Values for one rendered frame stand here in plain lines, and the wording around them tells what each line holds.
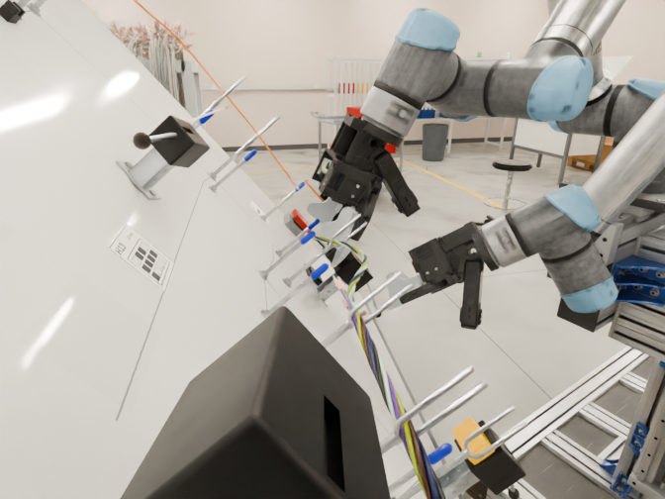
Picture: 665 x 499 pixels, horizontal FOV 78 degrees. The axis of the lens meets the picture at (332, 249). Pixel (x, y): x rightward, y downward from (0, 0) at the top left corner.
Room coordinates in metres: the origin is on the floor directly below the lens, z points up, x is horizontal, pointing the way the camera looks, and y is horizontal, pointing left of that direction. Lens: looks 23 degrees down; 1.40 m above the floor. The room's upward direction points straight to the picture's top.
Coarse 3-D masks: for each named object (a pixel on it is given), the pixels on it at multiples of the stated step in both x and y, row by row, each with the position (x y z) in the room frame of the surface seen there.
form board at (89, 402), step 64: (0, 0) 0.49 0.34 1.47; (64, 0) 0.74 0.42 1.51; (0, 64) 0.37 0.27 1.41; (64, 64) 0.50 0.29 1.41; (128, 64) 0.76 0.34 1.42; (0, 128) 0.28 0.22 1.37; (64, 128) 0.36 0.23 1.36; (128, 128) 0.50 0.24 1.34; (0, 192) 0.23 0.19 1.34; (64, 192) 0.28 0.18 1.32; (128, 192) 0.36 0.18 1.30; (192, 192) 0.50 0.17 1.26; (256, 192) 0.84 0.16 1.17; (0, 256) 0.19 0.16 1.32; (64, 256) 0.22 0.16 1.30; (192, 256) 0.35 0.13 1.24; (256, 256) 0.51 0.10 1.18; (0, 320) 0.15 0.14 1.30; (64, 320) 0.18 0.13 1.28; (128, 320) 0.21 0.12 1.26; (192, 320) 0.26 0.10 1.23; (256, 320) 0.35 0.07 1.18; (320, 320) 0.51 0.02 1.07; (0, 384) 0.13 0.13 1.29; (64, 384) 0.15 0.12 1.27; (128, 384) 0.17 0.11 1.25; (0, 448) 0.11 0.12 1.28; (64, 448) 0.12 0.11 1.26; (128, 448) 0.14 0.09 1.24
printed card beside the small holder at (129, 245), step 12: (132, 228) 0.31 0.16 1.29; (120, 240) 0.28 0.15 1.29; (132, 240) 0.29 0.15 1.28; (144, 240) 0.31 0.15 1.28; (120, 252) 0.27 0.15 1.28; (132, 252) 0.28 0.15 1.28; (144, 252) 0.29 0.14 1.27; (156, 252) 0.31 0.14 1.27; (132, 264) 0.27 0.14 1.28; (144, 264) 0.28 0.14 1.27; (156, 264) 0.29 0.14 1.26; (168, 264) 0.31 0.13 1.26; (144, 276) 0.27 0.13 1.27; (156, 276) 0.28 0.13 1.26; (168, 276) 0.29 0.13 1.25
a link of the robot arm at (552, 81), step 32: (576, 0) 0.62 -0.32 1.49; (608, 0) 0.62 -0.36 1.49; (544, 32) 0.61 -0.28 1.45; (576, 32) 0.58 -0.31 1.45; (512, 64) 0.58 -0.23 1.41; (544, 64) 0.55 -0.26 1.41; (576, 64) 0.53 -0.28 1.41; (512, 96) 0.57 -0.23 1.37; (544, 96) 0.53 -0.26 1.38; (576, 96) 0.53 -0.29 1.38
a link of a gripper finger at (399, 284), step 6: (390, 276) 0.65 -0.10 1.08; (414, 276) 0.63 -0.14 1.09; (396, 282) 0.64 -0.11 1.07; (402, 282) 0.63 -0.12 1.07; (408, 282) 0.63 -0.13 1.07; (414, 282) 0.62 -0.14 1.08; (420, 282) 0.62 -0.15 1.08; (390, 288) 0.64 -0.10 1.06; (396, 288) 0.63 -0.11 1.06; (402, 288) 0.63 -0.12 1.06; (390, 294) 0.64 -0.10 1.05; (390, 306) 0.63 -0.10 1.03; (396, 306) 0.62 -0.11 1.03
